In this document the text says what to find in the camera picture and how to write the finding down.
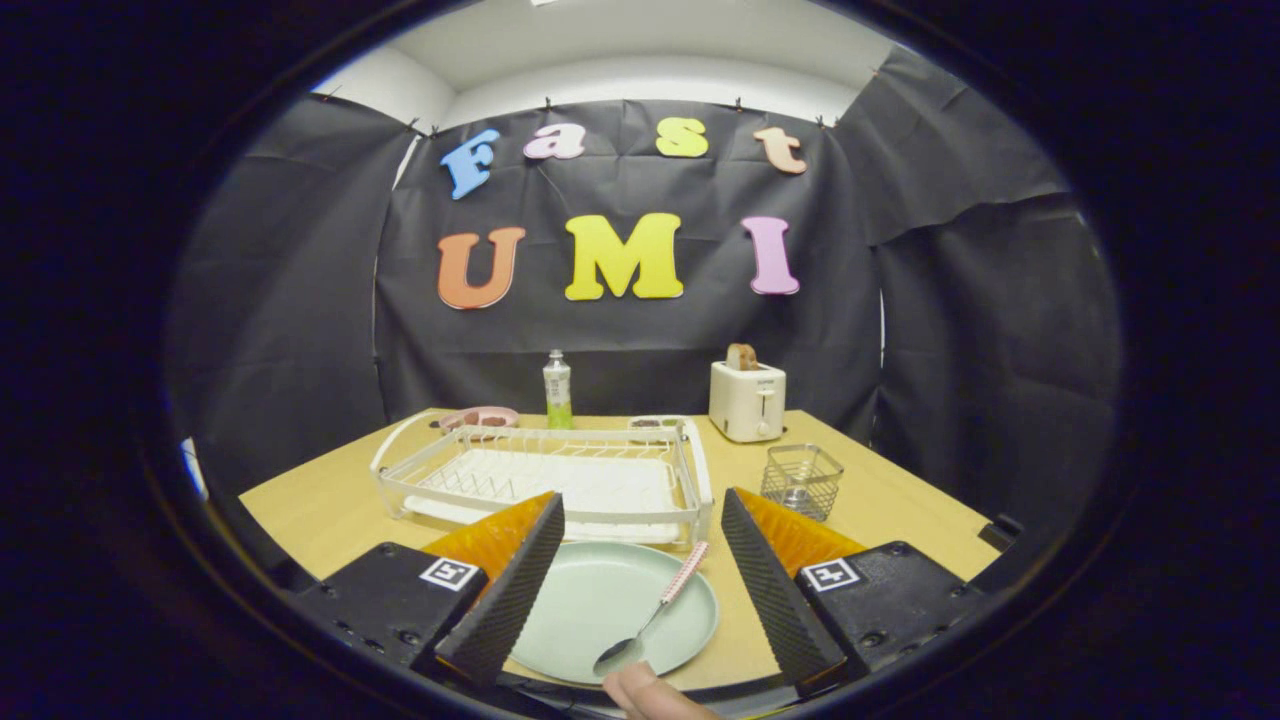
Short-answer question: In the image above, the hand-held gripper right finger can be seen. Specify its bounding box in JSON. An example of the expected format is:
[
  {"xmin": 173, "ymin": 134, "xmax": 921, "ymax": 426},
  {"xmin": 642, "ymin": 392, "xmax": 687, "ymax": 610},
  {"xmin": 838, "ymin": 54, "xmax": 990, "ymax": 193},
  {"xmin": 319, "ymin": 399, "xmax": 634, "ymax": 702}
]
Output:
[{"xmin": 720, "ymin": 487, "xmax": 991, "ymax": 691}]

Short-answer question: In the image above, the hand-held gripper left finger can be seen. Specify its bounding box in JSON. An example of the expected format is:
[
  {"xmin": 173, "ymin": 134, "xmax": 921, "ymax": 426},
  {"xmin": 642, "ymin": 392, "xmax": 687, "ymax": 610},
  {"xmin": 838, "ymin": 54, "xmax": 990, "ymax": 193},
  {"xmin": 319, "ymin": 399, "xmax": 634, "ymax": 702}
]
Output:
[{"xmin": 290, "ymin": 490, "xmax": 567, "ymax": 689}]

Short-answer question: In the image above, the pink-handled metal spoon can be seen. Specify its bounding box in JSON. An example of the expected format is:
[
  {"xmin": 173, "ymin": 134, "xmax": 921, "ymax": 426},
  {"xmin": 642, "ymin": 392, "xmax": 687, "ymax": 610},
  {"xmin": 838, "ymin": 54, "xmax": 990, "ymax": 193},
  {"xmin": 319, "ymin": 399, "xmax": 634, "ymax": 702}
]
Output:
[{"xmin": 593, "ymin": 541, "xmax": 711, "ymax": 669}]

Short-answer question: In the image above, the pale green plate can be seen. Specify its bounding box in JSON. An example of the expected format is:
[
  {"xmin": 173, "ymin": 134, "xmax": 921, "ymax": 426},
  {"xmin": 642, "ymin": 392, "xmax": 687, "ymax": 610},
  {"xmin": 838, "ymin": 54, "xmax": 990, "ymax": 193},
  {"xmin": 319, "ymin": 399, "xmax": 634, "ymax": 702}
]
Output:
[{"xmin": 510, "ymin": 541, "xmax": 721, "ymax": 687}]

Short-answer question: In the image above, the metal wire basket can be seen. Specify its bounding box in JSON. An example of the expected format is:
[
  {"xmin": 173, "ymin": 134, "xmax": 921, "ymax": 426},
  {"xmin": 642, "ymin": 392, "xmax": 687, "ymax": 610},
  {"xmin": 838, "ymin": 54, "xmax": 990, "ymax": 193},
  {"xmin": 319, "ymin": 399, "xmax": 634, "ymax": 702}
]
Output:
[{"xmin": 760, "ymin": 444, "xmax": 846, "ymax": 523}]

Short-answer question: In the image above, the white wire dish rack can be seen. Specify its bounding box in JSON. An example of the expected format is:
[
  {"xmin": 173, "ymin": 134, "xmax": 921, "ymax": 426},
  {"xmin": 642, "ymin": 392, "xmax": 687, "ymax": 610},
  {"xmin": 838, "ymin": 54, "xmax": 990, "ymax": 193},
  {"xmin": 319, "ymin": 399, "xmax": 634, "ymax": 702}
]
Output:
[{"xmin": 370, "ymin": 408, "xmax": 715, "ymax": 551}]

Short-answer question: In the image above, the pink bowl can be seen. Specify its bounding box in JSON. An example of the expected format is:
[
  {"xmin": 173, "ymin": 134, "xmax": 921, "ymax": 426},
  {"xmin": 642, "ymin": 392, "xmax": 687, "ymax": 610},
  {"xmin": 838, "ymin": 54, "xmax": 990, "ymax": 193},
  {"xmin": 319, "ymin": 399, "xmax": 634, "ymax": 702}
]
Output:
[{"xmin": 438, "ymin": 406, "xmax": 521, "ymax": 433}]

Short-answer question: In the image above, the white toaster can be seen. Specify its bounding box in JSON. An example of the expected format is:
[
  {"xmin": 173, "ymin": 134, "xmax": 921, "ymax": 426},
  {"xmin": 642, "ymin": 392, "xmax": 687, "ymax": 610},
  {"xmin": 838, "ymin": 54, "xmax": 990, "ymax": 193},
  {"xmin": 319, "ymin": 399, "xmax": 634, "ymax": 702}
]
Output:
[{"xmin": 708, "ymin": 360, "xmax": 788, "ymax": 444}]

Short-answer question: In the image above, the clear bottle with green liquid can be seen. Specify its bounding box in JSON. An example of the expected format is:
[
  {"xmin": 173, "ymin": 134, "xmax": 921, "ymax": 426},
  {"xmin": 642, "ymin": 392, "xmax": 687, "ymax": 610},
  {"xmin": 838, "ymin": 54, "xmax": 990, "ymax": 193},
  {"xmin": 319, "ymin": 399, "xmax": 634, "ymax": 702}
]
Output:
[{"xmin": 543, "ymin": 350, "xmax": 574, "ymax": 431}]

